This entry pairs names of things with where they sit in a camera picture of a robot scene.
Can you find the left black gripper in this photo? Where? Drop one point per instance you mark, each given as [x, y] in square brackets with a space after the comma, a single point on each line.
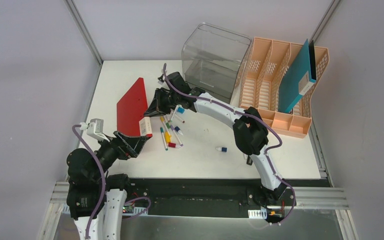
[123, 144]

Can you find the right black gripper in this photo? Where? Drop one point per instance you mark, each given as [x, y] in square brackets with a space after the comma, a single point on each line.
[157, 107]

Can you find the blue black marker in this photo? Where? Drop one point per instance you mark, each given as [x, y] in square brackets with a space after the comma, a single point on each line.
[180, 110]

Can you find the red folder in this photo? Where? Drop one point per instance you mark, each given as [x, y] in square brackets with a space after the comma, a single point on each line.
[130, 111]

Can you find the clear grey drawer box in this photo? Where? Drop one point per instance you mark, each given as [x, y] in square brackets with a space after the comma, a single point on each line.
[213, 59]

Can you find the teal notebook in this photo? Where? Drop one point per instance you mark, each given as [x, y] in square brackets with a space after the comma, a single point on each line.
[298, 79]

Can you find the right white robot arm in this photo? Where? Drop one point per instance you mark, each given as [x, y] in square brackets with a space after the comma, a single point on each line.
[252, 136]

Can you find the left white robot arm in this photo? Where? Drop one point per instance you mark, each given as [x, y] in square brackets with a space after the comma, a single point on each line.
[95, 200]

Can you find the green cap marker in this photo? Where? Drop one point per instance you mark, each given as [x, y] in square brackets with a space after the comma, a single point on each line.
[174, 113]

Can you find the teal marker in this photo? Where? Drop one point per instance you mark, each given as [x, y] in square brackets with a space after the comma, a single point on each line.
[164, 139]

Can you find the purple marker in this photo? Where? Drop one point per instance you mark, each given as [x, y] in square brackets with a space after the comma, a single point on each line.
[176, 136]

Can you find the brown marker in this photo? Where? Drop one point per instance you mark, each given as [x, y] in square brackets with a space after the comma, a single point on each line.
[179, 118]

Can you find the small blue cap bottle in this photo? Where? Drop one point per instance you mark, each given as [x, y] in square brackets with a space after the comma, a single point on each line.
[222, 149]

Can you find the green highlighter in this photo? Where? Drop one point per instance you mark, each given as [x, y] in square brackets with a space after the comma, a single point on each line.
[249, 161]

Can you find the peach file organizer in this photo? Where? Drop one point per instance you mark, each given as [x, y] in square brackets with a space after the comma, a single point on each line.
[267, 62]

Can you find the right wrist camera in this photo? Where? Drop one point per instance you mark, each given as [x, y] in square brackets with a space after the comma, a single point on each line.
[161, 79]

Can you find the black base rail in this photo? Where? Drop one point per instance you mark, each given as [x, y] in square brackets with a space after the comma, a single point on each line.
[214, 198]

